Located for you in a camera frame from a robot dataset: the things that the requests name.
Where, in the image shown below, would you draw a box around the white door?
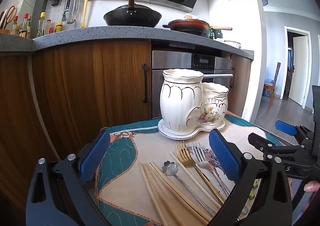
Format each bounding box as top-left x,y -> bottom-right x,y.
288,36 -> 308,109

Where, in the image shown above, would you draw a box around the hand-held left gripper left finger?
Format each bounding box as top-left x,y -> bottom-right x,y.
26,129 -> 112,226

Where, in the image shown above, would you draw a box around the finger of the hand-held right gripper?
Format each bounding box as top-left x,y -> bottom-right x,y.
274,120 -> 313,141
247,132 -> 304,164

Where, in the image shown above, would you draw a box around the wide wooden cabinet door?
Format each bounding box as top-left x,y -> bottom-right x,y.
32,40 -> 152,160

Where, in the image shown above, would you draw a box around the green pot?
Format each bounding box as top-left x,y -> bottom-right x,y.
208,29 -> 223,40

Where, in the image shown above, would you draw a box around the corner wooden cabinet door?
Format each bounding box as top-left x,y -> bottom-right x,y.
0,52 -> 60,206

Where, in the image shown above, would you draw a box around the white floral ceramic utensil holder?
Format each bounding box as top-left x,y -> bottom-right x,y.
160,68 -> 229,132

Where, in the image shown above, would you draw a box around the kitchen scissors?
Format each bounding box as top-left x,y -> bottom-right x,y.
4,6 -> 17,29

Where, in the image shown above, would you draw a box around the white dish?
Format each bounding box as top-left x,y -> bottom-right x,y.
223,40 -> 242,49

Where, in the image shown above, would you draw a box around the white ceramic drip tray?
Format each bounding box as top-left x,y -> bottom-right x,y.
157,118 -> 227,140

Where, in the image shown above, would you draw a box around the metal oven handle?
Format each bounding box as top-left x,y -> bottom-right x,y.
204,74 -> 234,79

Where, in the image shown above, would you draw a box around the wooden chair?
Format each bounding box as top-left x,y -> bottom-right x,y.
268,62 -> 281,109

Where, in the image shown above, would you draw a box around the wooden dining table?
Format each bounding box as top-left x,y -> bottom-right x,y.
263,81 -> 275,97

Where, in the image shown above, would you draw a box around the red-brown frying pan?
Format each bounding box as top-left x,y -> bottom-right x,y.
162,19 -> 233,36

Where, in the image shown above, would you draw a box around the horse print quilted mat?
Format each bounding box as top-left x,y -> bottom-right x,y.
96,113 -> 287,226

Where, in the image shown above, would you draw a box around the gold fork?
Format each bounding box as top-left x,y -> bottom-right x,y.
175,140 -> 227,205

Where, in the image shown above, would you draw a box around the stainless steel oven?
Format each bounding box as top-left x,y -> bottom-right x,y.
151,50 -> 234,119

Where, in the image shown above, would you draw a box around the person's right hand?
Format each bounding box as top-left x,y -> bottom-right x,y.
304,180 -> 320,193

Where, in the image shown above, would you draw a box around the black wok with wooden handle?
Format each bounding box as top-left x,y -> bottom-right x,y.
103,0 -> 162,28

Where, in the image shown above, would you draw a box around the wooden chopstick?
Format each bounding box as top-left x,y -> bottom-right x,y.
144,164 -> 183,226
149,163 -> 209,224
170,151 -> 225,207
153,163 -> 214,216
139,163 -> 168,226

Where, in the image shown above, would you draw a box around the narrow wooden cabinet door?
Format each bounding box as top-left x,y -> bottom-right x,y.
228,54 -> 252,118

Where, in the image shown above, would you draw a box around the grey stone kitchen counter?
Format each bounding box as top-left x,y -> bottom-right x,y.
0,26 -> 254,60

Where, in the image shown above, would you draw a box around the silver fork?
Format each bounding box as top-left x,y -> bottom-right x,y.
191,142 -> 232,196

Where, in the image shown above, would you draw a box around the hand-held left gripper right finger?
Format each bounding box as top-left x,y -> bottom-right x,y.
207,128 -> 293,226

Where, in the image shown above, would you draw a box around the yellow cap oil bottle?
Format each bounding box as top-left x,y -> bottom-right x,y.
37,12 -> 47,38

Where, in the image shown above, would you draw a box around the silver flower-shaped spoon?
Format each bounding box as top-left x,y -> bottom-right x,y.
161,160 -> 218,218

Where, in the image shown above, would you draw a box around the yellow spatula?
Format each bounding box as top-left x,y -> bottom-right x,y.
80,0 -> 89,29

